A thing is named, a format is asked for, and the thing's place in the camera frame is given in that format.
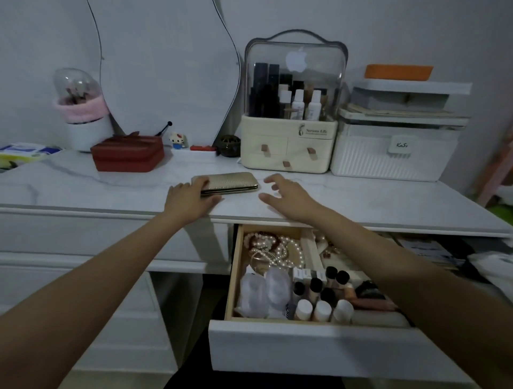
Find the bunch of makeup brushes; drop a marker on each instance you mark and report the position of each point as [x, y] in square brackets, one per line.
[78, 94]

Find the wooden drawer divider tray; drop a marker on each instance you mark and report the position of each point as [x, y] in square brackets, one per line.
[236, 272]

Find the pink knitted headband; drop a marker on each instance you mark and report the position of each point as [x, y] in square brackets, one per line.
[82, 110]

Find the person's right hand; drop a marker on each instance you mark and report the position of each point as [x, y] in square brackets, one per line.
[292, 200]

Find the small white capped bottle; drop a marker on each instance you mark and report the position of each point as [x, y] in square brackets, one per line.
[322, 310]
[342, 311]
[304, 309]

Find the cream cosmetic organizer clear lid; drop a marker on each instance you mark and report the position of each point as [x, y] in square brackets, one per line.
[272, 148]

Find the white plastic bag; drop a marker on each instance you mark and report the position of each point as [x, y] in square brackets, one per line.
[493, 268]

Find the white cat figurine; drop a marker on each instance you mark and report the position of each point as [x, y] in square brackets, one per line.
[177, 141]

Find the person's left forearm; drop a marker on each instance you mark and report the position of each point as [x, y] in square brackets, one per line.
[80, 304]

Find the orange cloth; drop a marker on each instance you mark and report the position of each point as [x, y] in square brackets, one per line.
[398, 73]

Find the person's right forearm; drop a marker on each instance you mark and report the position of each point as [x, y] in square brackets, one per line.
[421, 288]

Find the clear bottle white cap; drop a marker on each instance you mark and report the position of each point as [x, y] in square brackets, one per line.
[285, 102]

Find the green mat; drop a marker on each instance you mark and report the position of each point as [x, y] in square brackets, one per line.
[505, 214]

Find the pink capped bottle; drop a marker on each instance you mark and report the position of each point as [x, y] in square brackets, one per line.
[283, 88]

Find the dark round incense burner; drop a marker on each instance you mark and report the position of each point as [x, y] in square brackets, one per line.
[228, 146]

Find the pink cosmetic tube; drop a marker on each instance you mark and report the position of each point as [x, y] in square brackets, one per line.
[372, 303]

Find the small white cosmetic carton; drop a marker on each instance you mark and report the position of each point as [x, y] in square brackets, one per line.
[306, 274]

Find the wide white lotion bottle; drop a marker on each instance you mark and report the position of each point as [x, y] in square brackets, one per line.
[313, 108]

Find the pink chair frame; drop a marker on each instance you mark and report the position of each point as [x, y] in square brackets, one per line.
[497, 176]

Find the heart-shaped white mirror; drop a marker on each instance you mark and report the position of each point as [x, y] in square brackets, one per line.
[168, 68]

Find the white brush holder clear dome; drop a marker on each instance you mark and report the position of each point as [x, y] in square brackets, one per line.
[88, 136]

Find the blue yellow tissue packet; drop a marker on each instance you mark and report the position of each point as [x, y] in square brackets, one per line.
[24, 154]

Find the white ribbed storage box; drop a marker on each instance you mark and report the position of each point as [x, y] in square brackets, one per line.
[360, 160]

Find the red jewelry box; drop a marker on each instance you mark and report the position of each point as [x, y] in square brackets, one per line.
[128, 154]

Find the clear plastic bag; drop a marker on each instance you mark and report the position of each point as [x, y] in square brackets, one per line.
[252, 296]
[278, 290]

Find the manicure set case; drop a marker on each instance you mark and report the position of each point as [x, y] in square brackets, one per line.
[232, 181]

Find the black ball-tipped stick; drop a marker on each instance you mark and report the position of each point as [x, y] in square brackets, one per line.
[163, 129]

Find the printed paper booklet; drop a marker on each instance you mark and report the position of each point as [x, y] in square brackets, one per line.
[429, 250]

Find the slim white lotion bottle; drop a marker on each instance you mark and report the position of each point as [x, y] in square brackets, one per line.
[297, 106]

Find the person's left hand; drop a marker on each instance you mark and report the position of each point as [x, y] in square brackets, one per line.
[188, 204]

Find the white stacked tray organizer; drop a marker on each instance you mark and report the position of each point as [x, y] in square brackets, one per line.
[409, 87]

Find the white mirror base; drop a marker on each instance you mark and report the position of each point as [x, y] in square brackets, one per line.
[184, 151]

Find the small white case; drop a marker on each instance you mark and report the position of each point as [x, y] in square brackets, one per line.
[402, 145]

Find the small black capped bottle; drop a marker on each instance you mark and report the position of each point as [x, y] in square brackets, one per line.
[342, 277]
[316, 286]
[331, 273]
[328, 295]
[299, 288]

